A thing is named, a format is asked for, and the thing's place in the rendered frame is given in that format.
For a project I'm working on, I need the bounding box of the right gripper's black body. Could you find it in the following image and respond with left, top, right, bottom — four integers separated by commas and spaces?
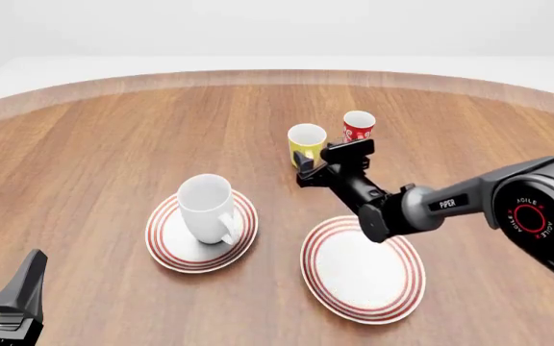
296, 161, 341, 189

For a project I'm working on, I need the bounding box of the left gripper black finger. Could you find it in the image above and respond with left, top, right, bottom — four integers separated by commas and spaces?
0, 248, 49, 321

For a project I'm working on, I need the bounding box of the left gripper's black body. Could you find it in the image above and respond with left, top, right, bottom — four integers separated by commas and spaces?
0, 311, 45, 346

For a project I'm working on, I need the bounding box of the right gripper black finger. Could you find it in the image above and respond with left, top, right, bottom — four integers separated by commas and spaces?
291, 150, 317, 171

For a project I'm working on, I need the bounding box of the yellow and white mug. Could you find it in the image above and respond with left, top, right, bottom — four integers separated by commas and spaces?
287, 122, 329, 169

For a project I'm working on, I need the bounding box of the red and white mug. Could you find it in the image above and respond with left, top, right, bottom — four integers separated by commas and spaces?
341, 110, 377, 142

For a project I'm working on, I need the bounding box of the white plate with red rings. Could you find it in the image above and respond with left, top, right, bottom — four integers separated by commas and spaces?
144, 188, 260, 274
299, 214, 427, 326

